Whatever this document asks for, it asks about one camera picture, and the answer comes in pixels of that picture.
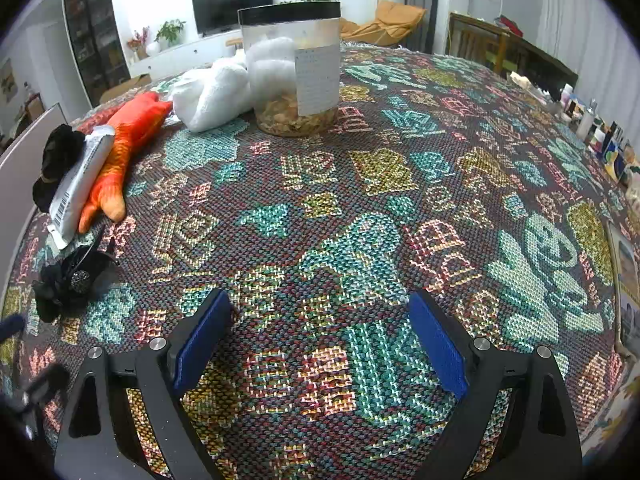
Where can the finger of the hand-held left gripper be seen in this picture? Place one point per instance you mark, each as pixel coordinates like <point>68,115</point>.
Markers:
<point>42,382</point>
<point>10,325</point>

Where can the orange fish plush toy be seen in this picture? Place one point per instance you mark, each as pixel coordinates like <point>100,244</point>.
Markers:
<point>130,135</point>

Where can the woven patterned blanket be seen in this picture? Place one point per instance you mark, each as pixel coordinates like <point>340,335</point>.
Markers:
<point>320,200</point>

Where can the black flower hair clip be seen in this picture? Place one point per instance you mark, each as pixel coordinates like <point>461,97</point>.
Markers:
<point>65,280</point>

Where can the white barcode packet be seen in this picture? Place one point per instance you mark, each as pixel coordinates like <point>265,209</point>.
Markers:
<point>80,180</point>

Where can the red mesh bag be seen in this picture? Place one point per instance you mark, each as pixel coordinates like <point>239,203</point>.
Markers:
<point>97,120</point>

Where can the dark wooden furniture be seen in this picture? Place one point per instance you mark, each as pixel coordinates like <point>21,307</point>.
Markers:
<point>475,40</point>

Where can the cardboard box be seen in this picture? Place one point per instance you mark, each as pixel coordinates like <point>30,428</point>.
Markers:
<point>125,87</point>

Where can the white television cabinet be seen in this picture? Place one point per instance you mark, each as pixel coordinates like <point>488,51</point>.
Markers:
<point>175,57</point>

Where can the orange lounge chair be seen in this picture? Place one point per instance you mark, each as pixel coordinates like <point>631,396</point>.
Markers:
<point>395,20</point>

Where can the black cloth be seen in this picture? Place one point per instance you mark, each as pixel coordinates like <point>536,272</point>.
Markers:
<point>57,152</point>

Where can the clear plastic jar black lid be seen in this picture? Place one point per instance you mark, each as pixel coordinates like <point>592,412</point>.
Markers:
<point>315,25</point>

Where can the framed wall picture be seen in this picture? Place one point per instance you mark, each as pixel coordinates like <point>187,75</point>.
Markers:
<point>7,80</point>

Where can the grey storage box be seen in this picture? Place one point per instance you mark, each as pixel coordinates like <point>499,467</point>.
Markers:
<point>20,170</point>

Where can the black glass cabinet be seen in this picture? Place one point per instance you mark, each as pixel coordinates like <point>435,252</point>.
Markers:
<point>95,35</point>

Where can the grey curtain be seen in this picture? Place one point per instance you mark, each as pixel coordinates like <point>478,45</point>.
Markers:
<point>422,0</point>

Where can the picture book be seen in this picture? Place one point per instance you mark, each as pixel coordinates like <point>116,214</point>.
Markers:
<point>627,280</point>

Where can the pink flower vase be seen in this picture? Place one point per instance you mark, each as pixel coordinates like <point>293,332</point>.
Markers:
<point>139,40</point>

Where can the white cotton wad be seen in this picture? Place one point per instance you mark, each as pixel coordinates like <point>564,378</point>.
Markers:
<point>270,65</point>

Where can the black television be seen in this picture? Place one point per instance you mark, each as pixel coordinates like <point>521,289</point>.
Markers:
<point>230,7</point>

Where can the row of small bottles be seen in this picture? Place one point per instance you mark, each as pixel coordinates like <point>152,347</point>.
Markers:
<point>605,140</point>

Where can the green potted plant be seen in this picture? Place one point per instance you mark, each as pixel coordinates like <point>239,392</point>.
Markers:
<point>170,30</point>

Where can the white plush towel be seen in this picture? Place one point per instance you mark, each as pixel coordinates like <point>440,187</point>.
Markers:
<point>210,95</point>

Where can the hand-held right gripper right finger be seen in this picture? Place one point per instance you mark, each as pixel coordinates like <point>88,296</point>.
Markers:
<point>440,350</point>

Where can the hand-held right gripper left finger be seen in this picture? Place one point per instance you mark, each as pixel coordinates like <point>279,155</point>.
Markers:
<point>200,345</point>

